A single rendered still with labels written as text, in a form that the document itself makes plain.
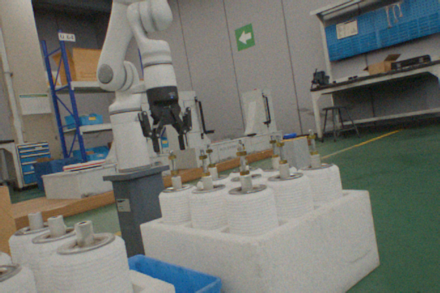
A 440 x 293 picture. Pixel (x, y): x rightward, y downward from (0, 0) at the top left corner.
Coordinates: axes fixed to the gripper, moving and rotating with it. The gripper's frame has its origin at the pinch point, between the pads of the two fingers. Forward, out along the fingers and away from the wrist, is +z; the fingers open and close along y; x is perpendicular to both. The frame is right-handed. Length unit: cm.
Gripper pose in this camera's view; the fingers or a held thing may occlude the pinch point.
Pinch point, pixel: (171, 146)
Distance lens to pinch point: 88.2
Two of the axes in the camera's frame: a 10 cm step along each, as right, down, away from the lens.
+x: -6.4, 0.5, 7.7
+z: 1.5, 9.9, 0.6
